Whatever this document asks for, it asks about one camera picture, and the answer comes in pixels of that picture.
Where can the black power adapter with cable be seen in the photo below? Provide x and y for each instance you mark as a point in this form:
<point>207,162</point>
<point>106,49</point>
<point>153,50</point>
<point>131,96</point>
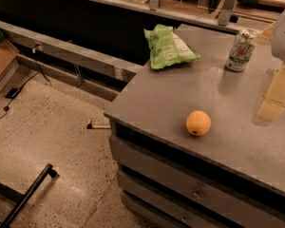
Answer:
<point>14,92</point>

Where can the cardboard box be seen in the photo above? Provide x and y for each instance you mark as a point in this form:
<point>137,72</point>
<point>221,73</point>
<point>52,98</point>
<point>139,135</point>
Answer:
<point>8,62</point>

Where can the white green soda can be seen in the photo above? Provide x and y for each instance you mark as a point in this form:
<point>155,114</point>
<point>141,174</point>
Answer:
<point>241,50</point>

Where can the green rice chip bag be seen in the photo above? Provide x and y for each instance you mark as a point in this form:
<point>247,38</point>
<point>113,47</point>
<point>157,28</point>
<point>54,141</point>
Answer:
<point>167,48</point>

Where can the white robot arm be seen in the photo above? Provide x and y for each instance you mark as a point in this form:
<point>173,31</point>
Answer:
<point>276,33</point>

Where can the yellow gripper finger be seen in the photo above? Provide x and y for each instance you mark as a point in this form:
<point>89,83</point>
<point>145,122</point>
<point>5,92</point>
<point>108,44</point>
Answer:
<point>273,104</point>

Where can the grey drawer cabinet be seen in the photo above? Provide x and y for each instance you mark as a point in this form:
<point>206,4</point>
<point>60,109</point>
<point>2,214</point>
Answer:
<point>231,177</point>

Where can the black metal stand leg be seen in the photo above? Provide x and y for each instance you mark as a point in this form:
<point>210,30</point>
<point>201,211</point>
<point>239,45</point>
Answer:
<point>20,199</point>

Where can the orange fruit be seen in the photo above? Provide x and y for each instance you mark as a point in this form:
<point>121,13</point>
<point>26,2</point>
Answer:
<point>198,123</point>

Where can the grey metal shelf rail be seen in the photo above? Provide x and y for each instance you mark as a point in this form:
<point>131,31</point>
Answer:
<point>110,66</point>

